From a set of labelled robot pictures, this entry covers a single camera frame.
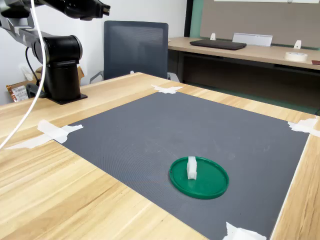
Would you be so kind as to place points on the brown cardboard box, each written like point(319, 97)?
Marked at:
point(80, 75)

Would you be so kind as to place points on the beige masking tape roll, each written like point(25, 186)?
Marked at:
point(295, 57)

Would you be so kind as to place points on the dark red flat item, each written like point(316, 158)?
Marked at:
point(316, 62)

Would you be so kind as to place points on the closed black laptop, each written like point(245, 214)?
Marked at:
point(217, 44)

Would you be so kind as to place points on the dark blue office chair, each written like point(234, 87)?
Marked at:
point(135, 50)

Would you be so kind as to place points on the grey partition board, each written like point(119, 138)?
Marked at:
point(250, 17)

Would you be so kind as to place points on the small white plastic terminal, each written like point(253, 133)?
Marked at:
point(192, 170)

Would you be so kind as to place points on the black table clamp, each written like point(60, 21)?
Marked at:
point(31, 90)

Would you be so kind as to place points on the white tape patch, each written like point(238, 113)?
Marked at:
point(52, 132)
point(167, 89)
point(237, 233)
point(302, 126)

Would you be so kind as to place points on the dark grey mat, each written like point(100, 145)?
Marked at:
point(150, 137)

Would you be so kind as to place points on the round green lid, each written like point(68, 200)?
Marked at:
point(212, 182)

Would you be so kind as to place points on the pale wooden desk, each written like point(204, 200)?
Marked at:
point(262, 56)

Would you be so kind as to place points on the brown package with label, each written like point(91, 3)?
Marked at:
point(17, 93)

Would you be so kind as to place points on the small white bracket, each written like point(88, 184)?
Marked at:
point(297, 44)
point(212, 37)

